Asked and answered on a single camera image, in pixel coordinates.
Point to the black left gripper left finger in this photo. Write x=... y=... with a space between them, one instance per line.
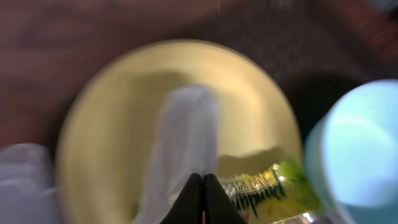
x=188 y=207

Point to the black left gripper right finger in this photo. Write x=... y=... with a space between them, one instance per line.
x=218 y=207

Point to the green yellow snack wrapper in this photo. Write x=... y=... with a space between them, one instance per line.
x=277 y=194

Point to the yellow plate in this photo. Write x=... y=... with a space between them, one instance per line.
x=109 y=133

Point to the light blue bowl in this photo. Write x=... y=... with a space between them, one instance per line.
x=351 y=155

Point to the clear plastic bin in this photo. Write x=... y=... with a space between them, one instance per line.
x=28 y=189

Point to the brown plastic tray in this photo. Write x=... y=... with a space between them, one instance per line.
x=50 y=49

